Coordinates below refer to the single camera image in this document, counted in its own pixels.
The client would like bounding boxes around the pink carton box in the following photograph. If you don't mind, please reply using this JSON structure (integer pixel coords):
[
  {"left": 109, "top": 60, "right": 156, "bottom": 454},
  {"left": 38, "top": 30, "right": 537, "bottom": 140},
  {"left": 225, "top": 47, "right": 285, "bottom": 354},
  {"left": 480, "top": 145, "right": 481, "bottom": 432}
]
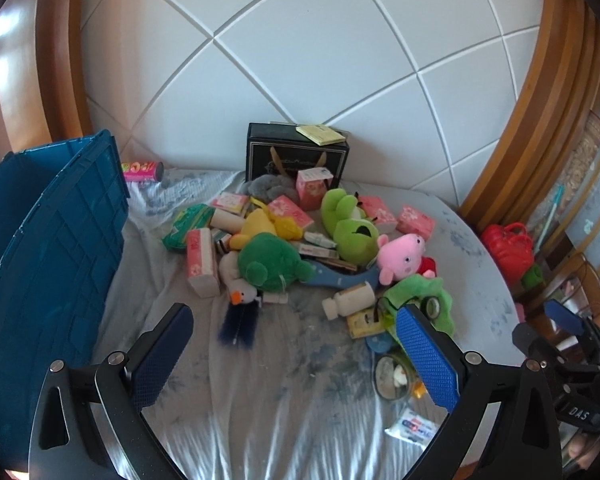
[{"left": 295, "top": 167, "right": 333, "bottom": 211}]

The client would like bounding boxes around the red plastic bag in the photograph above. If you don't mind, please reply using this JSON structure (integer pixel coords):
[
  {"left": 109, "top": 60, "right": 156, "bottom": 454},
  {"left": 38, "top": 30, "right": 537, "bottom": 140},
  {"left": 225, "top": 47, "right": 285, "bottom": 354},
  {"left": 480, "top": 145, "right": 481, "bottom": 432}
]
[{"left": 480, "top": 222, "right": 535, "bottom": 283}]

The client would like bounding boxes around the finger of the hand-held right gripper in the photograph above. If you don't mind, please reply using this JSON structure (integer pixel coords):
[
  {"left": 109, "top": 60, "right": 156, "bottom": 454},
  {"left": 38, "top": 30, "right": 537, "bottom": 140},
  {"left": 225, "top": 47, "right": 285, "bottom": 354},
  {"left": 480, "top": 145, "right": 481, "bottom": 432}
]
[{"left": 542, "top": 299, "right": 588, "bottom": 336}]

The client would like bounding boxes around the white blue sachet packet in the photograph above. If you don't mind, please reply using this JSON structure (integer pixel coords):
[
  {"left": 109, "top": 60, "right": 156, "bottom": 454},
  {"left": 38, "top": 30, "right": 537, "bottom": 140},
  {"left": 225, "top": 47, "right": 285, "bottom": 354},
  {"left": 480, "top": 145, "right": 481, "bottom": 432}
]
[{"left": 384, "top": 406, "right": 440, "bottom": 443}]

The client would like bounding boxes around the yellow sticky note pad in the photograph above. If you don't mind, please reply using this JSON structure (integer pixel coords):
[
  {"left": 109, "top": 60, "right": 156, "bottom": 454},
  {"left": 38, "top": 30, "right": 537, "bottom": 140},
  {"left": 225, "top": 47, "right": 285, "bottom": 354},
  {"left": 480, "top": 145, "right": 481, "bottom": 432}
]
[{"left": 296, "top": 124, "right": 346, "bottom": 147}]

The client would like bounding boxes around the green frog plush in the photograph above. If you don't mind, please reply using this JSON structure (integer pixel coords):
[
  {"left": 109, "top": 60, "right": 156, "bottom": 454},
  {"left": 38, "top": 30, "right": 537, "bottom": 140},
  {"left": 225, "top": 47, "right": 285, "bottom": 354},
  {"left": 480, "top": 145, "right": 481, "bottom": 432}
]
[{"left": 321, "top": 187, "right": 381, "bottom": 261}]

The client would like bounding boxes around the pink tissue packet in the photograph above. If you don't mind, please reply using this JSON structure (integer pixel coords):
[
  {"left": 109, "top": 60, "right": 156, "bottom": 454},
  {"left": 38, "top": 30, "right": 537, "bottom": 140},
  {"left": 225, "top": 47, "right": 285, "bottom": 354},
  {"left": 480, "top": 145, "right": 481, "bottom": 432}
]
[
  {"left": 396, "top": 204, "right": 436, "bottom": 238},
  {"left": 267, "top": 195, "right": 315, "bottom": 228},
  {"left": 357, "top": 195, "right": 398, "bottom": 233},
  {"left": 210, "top": 191, "right": 251, "bottom": 216}
]

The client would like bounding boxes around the grey plush toy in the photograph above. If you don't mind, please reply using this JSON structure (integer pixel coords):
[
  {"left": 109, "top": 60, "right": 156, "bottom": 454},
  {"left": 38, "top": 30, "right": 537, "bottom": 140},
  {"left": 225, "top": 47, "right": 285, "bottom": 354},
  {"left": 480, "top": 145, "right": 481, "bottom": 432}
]
[{"left": 245, "top": 174, "right": 298, "bottom": 201}]

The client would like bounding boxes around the light blue pole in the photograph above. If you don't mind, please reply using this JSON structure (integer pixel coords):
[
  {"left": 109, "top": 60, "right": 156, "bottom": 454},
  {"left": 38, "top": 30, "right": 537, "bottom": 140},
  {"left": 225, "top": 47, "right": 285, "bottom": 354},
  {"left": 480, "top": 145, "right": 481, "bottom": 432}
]
[{"left": 532, "top": 185, "right": 565, "bottom": 251}]

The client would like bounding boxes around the wooden wall frame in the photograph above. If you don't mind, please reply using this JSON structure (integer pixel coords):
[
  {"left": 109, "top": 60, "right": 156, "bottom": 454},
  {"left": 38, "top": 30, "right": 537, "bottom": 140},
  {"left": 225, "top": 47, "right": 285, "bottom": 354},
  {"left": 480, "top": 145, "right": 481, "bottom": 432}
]
[
  {"left": 0, "top": 0, "right": 93, "bottom": 156},
  {"left": 457, "top": 0, "right": 600, "bottom": 226}
]

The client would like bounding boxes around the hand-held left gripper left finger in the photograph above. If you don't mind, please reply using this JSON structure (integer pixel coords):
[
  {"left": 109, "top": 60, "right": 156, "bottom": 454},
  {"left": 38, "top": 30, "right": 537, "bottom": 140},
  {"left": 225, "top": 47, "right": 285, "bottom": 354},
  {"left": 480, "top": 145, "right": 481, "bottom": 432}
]
[{"left": 27, "top": 302, "right": 195, "bottom": 480}]

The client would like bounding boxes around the wooden chair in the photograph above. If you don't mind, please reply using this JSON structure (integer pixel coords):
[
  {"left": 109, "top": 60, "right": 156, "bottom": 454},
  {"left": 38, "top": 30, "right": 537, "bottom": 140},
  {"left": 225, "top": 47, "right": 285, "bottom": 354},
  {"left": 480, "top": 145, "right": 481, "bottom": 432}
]
[{"left": 522, "top": 252, "right": 600, "bottom": 341}]

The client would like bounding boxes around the white pill bottle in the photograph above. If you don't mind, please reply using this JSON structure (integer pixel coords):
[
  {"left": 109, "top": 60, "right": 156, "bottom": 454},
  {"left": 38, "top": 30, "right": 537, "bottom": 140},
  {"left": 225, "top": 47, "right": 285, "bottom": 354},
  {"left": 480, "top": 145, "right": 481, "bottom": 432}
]
[{"left": 321, "top": 281, "right": 377, "bottom": 319}]

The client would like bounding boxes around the green wrapped packet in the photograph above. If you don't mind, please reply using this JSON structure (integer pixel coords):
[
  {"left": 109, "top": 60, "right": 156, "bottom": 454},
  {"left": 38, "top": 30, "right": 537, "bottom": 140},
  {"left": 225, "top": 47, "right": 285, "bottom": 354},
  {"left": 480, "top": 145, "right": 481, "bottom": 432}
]
[{"left": 161, "top": 204, "right": 216, "bottom": 252}]

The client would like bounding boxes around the white flat medicine box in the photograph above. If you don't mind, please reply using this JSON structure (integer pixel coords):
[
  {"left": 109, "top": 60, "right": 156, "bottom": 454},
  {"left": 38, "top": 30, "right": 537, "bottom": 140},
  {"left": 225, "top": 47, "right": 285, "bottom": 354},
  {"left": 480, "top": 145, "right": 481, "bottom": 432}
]
[{"left": 295, "top": 240, "right": 338, "bottom": 261}]

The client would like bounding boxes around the white bird plush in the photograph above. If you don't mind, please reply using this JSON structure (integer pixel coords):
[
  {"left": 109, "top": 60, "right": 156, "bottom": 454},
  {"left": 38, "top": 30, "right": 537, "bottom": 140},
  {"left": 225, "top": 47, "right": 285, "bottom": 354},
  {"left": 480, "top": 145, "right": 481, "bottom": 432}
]
[{"left": 216, "top": 282, "right": 263, "bottom": 350}]

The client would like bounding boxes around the yellow plush toy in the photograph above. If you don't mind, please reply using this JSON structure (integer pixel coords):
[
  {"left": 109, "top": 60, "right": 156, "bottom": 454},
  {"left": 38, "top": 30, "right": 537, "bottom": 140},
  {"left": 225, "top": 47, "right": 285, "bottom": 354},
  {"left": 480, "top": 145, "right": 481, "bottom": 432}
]
[{"left": 229, "top": 208, "right": 303, "bottom": 251}]

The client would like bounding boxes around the pink pig plush red dress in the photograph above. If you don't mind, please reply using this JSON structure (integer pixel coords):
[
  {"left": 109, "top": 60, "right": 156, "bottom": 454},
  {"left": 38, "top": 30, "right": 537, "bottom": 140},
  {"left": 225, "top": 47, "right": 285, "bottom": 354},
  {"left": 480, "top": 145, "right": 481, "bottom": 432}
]
[{"left": 376, "top": 232, "right": 438, "bottom": 285}]

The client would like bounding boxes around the person's right hand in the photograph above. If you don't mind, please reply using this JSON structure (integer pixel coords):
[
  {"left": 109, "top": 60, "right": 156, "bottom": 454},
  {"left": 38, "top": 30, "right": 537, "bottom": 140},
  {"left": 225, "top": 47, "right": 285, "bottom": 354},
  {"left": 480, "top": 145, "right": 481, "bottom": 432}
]
[{"left": 562, "top": 432, "right": 600, "bottom": 468}]

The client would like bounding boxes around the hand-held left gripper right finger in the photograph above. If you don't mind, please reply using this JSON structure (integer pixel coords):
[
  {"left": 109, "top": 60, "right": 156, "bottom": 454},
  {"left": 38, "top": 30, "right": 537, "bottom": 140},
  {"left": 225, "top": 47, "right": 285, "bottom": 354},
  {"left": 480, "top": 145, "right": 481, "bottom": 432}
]
[{"left": 395, "top": 304, "right": 563, "bottom": 480}]

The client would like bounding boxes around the blue plastic crate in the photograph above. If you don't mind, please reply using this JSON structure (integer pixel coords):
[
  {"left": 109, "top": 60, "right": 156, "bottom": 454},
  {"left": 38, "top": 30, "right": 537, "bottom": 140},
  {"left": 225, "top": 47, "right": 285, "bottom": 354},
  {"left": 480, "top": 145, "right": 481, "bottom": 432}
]
[{"left": 0, "top": 129, "right": 131, "bottom": 466}]

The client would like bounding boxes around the pink cylindrical can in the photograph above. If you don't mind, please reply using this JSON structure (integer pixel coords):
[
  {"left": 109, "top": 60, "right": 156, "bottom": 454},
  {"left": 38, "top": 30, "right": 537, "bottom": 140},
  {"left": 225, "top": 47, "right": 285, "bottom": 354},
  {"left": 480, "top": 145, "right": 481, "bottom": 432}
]
[{"left": 121, "top": 160, "right": 165, "bottom": 183}]

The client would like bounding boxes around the blue round lid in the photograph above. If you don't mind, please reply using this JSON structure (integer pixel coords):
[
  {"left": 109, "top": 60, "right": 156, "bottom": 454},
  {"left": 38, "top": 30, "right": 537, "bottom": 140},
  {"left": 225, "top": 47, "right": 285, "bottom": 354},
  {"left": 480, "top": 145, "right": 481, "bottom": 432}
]
[{"left": 365, "top": 332, "right": 398, "bottom": 353}]

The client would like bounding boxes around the black gift box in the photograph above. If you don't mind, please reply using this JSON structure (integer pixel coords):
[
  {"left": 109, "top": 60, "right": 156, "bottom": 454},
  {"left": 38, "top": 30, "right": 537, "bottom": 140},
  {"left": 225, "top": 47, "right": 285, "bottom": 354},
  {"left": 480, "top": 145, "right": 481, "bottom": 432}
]
[{"left": 245, "top": 122, "right": 351, "bottom": 193}]

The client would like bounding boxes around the white paper roll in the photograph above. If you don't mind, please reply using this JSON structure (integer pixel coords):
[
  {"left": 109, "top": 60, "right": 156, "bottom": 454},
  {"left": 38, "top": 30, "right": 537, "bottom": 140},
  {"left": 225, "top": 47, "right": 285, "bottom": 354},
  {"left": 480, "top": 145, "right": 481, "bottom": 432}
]
[{"left": 212, "top": 209, "right": 246, "bottom": 233}]

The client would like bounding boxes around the green turtle plush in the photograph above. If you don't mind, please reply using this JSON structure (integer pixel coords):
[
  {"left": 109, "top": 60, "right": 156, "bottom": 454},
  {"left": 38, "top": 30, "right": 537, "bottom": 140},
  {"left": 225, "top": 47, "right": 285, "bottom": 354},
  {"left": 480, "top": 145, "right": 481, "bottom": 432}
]
[{"left": 237, "top": 232, "right": 316, "bottom": 293}]

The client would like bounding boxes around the green yellow packet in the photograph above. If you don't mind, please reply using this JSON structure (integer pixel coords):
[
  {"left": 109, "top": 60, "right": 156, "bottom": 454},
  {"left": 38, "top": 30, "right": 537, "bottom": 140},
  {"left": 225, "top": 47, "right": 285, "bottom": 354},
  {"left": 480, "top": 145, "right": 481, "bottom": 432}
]
[{"left": 346, "top": 309, "right": 391, "bottom": 338}]

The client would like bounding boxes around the tall pink white tissue pack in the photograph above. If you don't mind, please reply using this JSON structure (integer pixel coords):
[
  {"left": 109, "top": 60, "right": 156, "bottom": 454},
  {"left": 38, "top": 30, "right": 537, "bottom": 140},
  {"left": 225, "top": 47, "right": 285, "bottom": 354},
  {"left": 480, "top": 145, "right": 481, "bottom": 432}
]
[{"left": 185, "top": 227, "right": 222, "bottom": 298}]

